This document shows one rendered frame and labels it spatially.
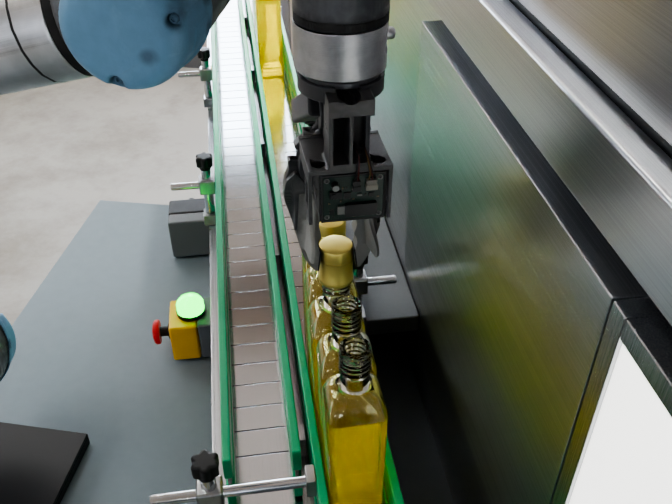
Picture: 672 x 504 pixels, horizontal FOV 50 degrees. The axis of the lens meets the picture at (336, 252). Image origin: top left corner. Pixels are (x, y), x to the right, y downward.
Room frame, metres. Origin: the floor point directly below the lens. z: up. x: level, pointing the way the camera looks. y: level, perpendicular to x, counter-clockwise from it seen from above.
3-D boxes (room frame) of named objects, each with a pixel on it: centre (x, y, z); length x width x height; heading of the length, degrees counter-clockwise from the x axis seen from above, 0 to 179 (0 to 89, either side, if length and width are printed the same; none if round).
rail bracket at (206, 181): (1.03, 0.24, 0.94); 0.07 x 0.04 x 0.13; 98
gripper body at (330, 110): (0.55, -0.01, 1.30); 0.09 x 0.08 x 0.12; 9
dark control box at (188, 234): (1.14, 0.28, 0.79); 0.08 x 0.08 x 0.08; 8
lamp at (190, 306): (0.86, 0.23, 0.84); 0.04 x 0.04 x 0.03
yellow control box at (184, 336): (0.86, 0.23, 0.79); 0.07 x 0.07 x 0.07; 8
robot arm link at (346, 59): (0.56, -0.01, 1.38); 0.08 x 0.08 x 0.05
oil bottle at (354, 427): (0.46, -0.02, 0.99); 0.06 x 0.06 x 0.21; 9
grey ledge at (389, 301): (1.25, -0.01, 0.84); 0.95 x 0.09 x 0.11; 8
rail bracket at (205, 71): (1.48, 0.31, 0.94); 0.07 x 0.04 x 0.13; 98
